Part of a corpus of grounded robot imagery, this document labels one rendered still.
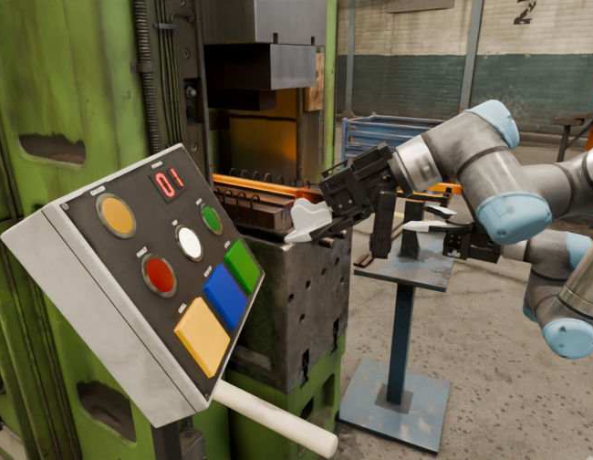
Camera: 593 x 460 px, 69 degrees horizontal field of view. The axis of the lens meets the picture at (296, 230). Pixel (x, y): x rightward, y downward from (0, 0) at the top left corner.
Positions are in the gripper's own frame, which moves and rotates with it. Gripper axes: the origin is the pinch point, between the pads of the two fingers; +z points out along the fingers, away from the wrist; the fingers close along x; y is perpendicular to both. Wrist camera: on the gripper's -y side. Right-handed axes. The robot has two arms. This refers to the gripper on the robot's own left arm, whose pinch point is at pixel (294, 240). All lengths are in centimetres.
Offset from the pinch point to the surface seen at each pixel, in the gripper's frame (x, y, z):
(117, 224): 21.2, 17.3, 10.0
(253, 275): -0.3, -2.4, 9.6
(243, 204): -40.9, 2.5, 20.4
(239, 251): -0.9, 2.2, 9.6
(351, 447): -56, -98, 41
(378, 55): -935, 6, -68
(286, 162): -76, 3, 13
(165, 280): 20.1, 8.6, 9.9
